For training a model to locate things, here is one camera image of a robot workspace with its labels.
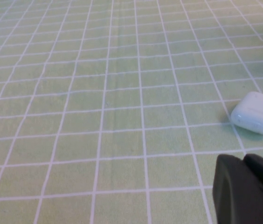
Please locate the green grid tablecloth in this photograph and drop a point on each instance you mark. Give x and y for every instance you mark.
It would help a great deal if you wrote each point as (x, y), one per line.
(98, 93)

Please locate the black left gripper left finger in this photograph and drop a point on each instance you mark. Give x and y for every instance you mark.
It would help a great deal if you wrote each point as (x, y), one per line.
(234, 198)

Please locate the white earbud case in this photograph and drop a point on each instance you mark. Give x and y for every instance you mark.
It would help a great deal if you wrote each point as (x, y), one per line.
(255, 114)

